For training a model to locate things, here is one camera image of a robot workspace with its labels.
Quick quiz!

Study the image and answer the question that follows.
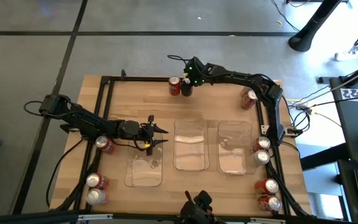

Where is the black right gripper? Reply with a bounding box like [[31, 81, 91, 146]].
[[181, 57, 213, 91]]

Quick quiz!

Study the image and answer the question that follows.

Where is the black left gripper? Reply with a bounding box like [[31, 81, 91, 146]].
[[138, 114, 170, 156]]

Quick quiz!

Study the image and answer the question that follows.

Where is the orange Fanta soda can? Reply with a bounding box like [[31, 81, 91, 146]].
[[168, 75, 181, 96], [94, 135, 116, 155], [86, 172, 109, 190], [254, 178, 280, 195]]

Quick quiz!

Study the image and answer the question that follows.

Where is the clear plastic bin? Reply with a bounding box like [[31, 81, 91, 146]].
[[123, 136, 164, 189], [173, 118, 211, 172], [217, 120, 258, 175]]

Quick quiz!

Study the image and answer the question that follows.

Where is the silver and orange soda can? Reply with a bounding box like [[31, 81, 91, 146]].
[[85, 188, 109, 206], [252, 149, 271, 166]]

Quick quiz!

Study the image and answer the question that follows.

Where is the black stand leg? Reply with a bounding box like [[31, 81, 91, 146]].
[[288, 0, 351, 53]]

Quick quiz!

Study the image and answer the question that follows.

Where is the black metal crossbar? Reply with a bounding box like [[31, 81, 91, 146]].
[[0, 211, 358, 224]]

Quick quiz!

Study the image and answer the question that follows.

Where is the black desk crossbar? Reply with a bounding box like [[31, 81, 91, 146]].
[[300, 142, 351, 171]]

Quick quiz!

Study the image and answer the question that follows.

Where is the person's foot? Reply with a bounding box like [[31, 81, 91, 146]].
[[334, 48, 358, 62]]

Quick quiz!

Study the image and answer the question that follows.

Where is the black desk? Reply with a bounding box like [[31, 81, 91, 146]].
[[329, 76, 358, 224]]

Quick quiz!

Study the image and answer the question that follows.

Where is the black metal table frame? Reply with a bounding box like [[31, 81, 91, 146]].
[[54, 75, 315, 218]]

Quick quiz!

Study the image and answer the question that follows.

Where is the black cable loop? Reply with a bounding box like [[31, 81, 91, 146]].
[[293, 109, 311, 132]]

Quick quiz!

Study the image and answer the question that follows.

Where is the black floor cable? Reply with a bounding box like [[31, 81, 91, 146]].
[[270, 0, 301, 32]]

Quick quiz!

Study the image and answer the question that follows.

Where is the thin black cable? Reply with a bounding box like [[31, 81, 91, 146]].
[[45, 138, 85, 208]]

